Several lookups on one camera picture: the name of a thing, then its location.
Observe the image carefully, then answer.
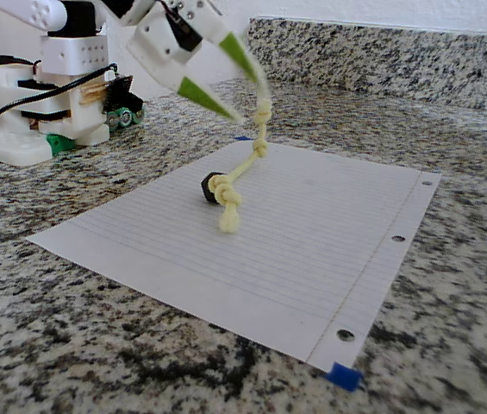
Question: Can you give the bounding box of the lined white paper sheet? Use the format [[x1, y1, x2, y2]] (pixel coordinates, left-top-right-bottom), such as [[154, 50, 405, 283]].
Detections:
[[26, 140, 442, 373]]

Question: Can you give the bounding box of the black camera cable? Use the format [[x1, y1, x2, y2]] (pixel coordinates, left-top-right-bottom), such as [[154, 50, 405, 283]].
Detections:
[[0, 62, 119, 120]]

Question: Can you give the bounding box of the green printed clamp block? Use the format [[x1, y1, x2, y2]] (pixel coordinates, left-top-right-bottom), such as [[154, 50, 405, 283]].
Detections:
[[47, 133, 76, 156]]

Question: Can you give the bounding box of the black camera module board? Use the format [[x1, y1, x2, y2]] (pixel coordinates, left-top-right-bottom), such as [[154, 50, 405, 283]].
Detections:
[[103, 73, 145, 114]]

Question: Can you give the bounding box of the speckled granite backsplash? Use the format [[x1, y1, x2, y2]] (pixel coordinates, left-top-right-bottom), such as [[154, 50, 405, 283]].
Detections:
[[245, 16, 487, 114]]

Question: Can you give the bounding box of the pale yellow knotted rope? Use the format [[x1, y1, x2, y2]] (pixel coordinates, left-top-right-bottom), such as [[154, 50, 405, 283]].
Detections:
[[206, 60, 274, 236]]

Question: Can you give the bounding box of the black hex nut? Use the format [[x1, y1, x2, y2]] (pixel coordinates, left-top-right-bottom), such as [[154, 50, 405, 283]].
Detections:
[[199, 171, 228, 204]]

